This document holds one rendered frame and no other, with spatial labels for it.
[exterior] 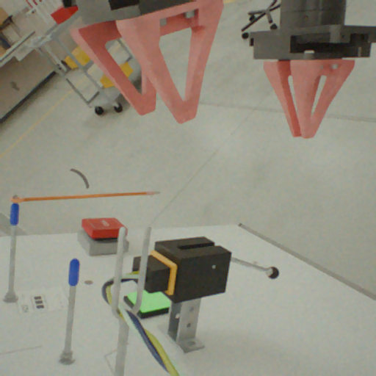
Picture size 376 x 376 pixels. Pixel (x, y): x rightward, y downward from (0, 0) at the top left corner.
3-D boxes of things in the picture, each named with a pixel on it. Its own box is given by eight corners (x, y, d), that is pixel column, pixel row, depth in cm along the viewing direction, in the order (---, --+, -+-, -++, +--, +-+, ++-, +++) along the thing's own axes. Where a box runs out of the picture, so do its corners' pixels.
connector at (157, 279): (194, 285, 35) (197, 264, 35) (146, 294, 32) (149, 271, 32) (174, 272, 38) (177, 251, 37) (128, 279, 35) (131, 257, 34)
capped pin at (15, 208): (21, 299, 41) (27, 194, 38) (8, 304, 39) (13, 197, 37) (12, 294, 41) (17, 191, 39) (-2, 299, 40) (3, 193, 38)
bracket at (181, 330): (205, 347, 37) (213, 297, 36) (183, 354, 36) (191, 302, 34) (177, 322, 41) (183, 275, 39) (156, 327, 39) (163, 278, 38)
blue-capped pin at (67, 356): (78, 361, 33) (88, 261, 31) (60, 366, 32) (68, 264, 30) (72, 350, 34) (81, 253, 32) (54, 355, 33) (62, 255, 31)
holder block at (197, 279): (225, 293, 37) (232, 252, 36) (174, 304, 34) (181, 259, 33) (198, 273, 40) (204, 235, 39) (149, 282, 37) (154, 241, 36)
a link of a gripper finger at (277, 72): (316, 149, 35) (325, 33, 32) (258, 137, 41) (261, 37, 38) (363, 139, 39) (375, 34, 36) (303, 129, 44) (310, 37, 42)
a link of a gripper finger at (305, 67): (302, 146, 36) (311, 34, 33) (247, 135, 42) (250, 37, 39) (349, 137, 40) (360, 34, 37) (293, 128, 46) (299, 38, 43)
